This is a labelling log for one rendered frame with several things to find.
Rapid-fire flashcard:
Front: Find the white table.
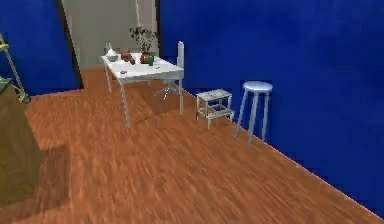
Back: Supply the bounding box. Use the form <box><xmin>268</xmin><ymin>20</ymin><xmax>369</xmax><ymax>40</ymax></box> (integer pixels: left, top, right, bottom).
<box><xmin>100</xmin><ymin>52</ymin><xmax>185</xmax><ymax>129</ymax></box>

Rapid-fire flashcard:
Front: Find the pale blue round stool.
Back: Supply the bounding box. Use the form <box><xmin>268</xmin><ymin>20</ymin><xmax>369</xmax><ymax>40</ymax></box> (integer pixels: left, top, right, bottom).
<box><xmin>233</xmin><ymin>80</ymin><xmax>274</xmax><ymax>150</ymax></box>

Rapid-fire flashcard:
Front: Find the white step stool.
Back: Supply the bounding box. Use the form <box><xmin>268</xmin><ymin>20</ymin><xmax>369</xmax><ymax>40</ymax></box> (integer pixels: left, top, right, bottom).
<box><xmin>195</xmin><ymin>88</ymin><xmax>236</xmax><ymax>131</ymax></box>

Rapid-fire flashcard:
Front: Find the white chair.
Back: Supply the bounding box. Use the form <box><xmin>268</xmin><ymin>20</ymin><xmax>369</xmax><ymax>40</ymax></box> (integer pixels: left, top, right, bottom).
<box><xmin>153</xmin><ymin>40</ymin><xmax>186</xmax><ymax>101</ymax></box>

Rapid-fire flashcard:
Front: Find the green house plant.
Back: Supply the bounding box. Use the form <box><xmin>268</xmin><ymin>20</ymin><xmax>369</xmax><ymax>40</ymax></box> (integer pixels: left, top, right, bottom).
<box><xmin>129</xmin><ymin>26</ymin><xmax>159</xmax><ymax>65</ymax></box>

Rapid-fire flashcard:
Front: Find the brown wooden cabinet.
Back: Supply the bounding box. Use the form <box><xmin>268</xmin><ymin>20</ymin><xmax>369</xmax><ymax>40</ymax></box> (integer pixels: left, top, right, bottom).
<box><xmin>0</xmin><ymin>77</ymin><xmax>43</xmax><ymax>208</ymax></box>

